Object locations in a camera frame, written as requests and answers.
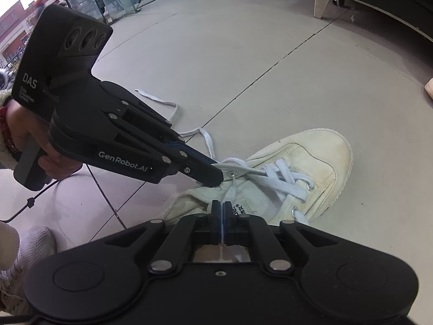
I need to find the operator left hand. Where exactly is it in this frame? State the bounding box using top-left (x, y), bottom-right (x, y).
top-left (6, 100), bottom-right (82, 180)

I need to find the white shoelace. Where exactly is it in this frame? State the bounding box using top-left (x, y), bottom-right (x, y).
top-left (135, 88), bottom-right (316, 226)

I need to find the white canvas sneaker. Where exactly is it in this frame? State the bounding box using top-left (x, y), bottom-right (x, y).
top-left (163, 128), bottom-right (353, 225)

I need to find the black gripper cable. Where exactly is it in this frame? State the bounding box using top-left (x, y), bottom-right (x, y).
top-left (0, 161), bottom-right (129, 230)

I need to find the operator grey knit shoe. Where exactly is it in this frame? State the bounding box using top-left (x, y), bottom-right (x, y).
top-left (1, 222), bottom-right (57, 316)

